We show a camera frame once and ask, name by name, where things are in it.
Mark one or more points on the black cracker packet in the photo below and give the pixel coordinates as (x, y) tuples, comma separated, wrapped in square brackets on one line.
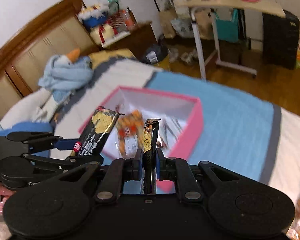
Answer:
[(150, 140), (100, 127)]

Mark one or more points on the pink cardboard box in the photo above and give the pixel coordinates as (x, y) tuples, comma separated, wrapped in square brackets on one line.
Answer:
[(190, 130)]

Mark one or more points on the teal tote bag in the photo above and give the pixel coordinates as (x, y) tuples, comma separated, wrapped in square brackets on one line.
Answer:
[(226, 26)]

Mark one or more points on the wooden nightstand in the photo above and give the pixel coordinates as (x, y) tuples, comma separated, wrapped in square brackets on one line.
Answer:
[(140, 40)]

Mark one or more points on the brown paper bag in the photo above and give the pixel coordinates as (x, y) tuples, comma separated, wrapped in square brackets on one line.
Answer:
[(168, 23)]

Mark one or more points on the wooden headboard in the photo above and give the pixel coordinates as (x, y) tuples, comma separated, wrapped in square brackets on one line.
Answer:
[(40, 45)]

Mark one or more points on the black suitcase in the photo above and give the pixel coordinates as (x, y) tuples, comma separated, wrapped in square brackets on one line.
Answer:
[(281, 40)]

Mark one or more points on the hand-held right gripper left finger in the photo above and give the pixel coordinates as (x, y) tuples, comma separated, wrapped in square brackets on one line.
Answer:
[(139, 161)]

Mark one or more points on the yellow pillow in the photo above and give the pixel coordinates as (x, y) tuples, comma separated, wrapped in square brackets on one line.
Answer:
[(110, 55)]

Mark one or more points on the red gift box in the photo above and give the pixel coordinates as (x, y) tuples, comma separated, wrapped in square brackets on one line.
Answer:
[(120, 20)]

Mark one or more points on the plush goose with blue scarf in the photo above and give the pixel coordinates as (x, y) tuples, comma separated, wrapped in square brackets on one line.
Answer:
[(65, 72)]

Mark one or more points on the cream box with red ribbon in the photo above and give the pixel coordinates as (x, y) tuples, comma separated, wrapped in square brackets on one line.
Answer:
[(105, 33)]

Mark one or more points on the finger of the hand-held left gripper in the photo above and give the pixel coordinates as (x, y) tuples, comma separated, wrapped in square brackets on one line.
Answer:
[(40, 137), (65, 162)]

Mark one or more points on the wooden rolling side table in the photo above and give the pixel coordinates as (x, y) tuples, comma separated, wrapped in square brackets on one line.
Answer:
[(235, 2)]

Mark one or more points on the red paper card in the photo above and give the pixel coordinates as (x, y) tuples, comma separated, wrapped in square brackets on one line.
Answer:
[(250, 0)]

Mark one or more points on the blue white fluffy basket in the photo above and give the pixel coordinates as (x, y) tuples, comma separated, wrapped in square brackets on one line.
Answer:
[(95, 17)]

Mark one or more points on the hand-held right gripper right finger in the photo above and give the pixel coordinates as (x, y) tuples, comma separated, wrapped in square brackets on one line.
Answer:
[(159, 161)]

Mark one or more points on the black bag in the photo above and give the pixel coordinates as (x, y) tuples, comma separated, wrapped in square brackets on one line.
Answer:
[(155, 52)]

